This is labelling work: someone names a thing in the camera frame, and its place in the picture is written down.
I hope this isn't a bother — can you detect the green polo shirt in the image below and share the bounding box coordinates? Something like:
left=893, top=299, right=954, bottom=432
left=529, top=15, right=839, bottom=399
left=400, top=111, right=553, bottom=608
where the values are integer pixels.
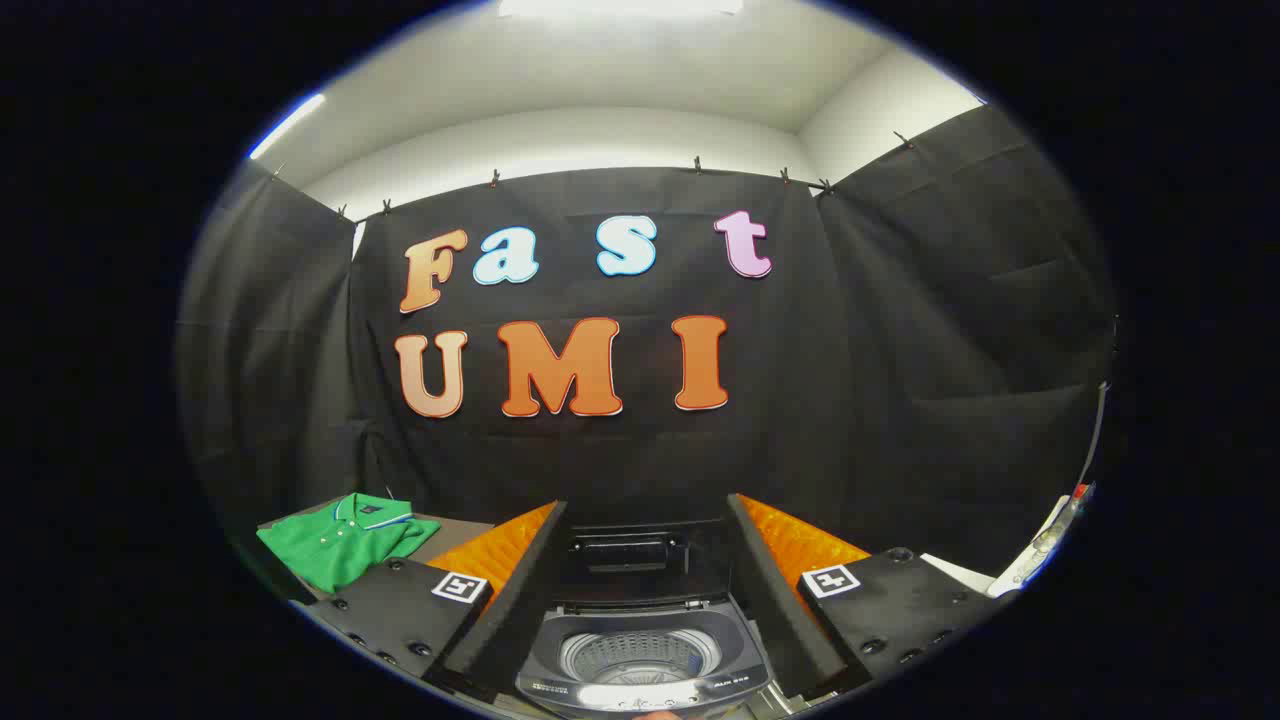
left=257, top=492, right=442, bottom=594

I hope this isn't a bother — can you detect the dark transparent washing machine lid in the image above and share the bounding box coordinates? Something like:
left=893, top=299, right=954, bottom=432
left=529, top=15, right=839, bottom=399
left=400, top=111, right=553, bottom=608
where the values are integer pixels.
left=553, top=520, right=733, bottom=608

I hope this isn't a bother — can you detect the grey washing machine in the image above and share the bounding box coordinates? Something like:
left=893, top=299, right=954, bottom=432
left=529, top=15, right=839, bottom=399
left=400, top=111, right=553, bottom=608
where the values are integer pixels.
left=515, top=520, right=791, bottom=720

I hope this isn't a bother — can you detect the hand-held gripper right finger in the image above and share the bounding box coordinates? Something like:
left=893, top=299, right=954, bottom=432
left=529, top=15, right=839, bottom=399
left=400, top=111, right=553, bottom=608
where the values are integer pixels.
left=727, top=493, right=1001, bottom=701

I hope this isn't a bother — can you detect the grey cabinet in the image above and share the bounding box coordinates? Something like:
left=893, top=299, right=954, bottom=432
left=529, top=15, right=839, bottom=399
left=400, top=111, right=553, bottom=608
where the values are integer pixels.
left=258, top=497, right=497, bottom=603

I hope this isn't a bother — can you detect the thin grey cable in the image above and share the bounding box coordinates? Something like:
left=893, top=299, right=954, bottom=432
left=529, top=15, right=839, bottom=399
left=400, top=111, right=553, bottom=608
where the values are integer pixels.
left=1075, top=380, right=1113, bottom=493

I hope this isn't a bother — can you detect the white flat object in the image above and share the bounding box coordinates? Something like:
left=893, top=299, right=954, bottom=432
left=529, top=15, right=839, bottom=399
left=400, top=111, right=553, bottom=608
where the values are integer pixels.
left=920, top=482, right=1097, bottom=601

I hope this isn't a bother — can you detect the ceiling light strip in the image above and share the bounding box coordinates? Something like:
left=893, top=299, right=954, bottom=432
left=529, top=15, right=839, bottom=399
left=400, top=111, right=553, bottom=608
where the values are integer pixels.
left=248, top=93, right=328, bottom=161

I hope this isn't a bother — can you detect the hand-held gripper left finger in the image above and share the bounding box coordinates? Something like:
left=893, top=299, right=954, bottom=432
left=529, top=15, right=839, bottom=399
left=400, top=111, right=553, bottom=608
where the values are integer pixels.
left=303, top=500, right=569, bottom=701

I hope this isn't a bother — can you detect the ceiling light panel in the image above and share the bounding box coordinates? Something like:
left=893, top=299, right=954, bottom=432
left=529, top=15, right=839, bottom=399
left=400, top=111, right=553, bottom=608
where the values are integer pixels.
left=497, top=0, right=746, bottom=19

